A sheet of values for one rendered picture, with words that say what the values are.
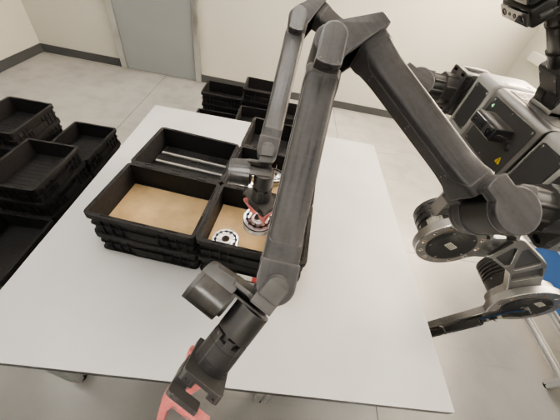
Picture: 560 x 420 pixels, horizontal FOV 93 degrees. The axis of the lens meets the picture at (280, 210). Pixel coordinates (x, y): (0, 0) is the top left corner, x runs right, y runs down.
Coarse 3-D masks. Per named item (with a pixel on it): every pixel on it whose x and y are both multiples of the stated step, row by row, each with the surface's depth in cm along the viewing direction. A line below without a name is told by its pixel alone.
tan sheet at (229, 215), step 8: (224, 208) 116; (232, 208) 116; (240, 208) 117; (224, 216) 113; (232, 216) 114; (240, 216) 114; (216, 224) 109; (224, 224) 110; (232, 224) 111; (240, 224) 111; (240, 232) 108; (240, 240) 106; (248, 240) 107; (256, 240) 107; (264, 240) 108; (256, 248) 105
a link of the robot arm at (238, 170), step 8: (264, 144) 70; (264, 152) 70; (272, 152) 70; (232, 160) 72; (240, 160) 72; (248, 160) 72; (256, 160) 72; (264, 160) 71; (232, 168) 71; (240, 168) 71; (248, 168) 72; (232, 176) 71; (240, 176) 71; (248, 176) 71; (240, 184) 73; (248, 184) 76
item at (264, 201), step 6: (246, 192) 81; (252, 192) 78; (258, 192) 75; (264, 192) 76; (270, 192) 77; (252, 198) 79; (258, 198) 77; (264, 198) 77; (270, 198) 80; (258, 204) 79; (264, 204) 79; (270, 204) 79; (264, 210) 77
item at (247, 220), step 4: (248, 212) 89; (244, 216) 88; (248, 216) 88; (244, 220) 87; (248, 220) 87; (268, 220) 88; (248, 224) 86; (252, 224) 86; (256, 224) 87; (260, 224) 86; (264, 224) 87; (268, 224) 87; (252, 228) 85; (256, 228) 85; (260, 228) 85; (264, 228) 86
